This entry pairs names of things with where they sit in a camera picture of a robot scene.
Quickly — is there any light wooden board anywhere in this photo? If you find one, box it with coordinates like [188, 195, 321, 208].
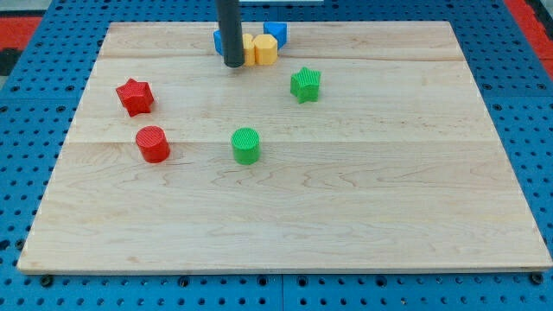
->
[17, 22, 552, 276]

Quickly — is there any blue triangular block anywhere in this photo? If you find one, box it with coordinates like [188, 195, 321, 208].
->
[263, 22, 288, 49]

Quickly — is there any blue block behind rod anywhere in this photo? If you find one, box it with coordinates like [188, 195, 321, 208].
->
[213, 29, 224, 55]

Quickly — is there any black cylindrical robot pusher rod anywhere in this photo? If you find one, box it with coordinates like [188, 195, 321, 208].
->
[215, 0, 245, 68]

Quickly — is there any yellow hexagon block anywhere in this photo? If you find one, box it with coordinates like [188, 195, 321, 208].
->
[253, 34, 278, 66]

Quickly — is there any red cylinder block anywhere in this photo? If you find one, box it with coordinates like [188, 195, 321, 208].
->
[135, 125, 170, 163]

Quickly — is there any red star block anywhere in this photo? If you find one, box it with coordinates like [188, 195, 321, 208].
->
[116, 79, 154, 117]

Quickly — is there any green cylinder block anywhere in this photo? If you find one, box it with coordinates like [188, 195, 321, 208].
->
[231, 127, 260, 165]

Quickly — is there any green star block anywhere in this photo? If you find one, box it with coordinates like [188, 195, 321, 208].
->
[290, 67, 321, 104]

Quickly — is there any yellow block behind rod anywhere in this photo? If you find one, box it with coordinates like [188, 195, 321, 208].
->
[242, 33, 256, 67]

